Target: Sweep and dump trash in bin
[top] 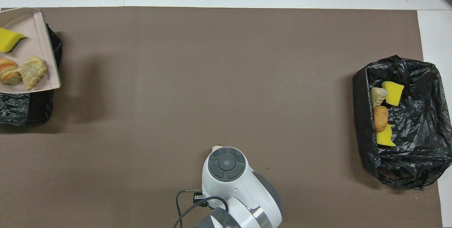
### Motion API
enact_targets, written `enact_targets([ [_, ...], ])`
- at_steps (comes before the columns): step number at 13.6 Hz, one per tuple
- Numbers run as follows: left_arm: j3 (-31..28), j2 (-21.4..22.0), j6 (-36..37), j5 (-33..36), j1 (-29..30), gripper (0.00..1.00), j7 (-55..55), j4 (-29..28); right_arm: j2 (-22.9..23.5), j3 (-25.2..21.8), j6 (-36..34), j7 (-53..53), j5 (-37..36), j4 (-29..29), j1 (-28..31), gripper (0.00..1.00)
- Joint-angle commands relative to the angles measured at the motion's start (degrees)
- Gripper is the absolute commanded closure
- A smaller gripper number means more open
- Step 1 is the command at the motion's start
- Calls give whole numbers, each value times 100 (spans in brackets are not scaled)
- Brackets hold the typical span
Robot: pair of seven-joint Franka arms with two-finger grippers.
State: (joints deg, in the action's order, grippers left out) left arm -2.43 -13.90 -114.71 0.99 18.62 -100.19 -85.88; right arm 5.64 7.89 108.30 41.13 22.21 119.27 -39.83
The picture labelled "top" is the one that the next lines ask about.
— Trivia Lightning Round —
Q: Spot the yellow sponge wedge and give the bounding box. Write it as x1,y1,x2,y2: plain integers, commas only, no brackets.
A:
0,28,27,53

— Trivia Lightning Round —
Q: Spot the brown paper table mat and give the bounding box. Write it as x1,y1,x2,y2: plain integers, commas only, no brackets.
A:
0,7,442,228

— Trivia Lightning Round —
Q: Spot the heart-shaped yellow sponge piece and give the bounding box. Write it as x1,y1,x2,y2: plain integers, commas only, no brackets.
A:
381,81,405,107

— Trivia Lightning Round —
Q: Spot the black bag-lined bin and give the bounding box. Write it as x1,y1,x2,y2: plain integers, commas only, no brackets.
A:
352,55,452,190
0,23,63,127

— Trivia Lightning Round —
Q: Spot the brown oval bread roll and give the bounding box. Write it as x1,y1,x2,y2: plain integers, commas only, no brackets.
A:
374,106,389,132

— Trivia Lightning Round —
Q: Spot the striped croissant piece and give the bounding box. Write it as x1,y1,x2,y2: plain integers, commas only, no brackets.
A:
0,58,22,86

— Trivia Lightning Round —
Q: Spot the notched yellow sponge piece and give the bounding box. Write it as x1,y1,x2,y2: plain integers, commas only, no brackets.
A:
376,124,397,147

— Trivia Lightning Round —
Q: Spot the beige plastic dustpan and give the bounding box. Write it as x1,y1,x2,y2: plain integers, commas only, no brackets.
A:
0,7,61,94

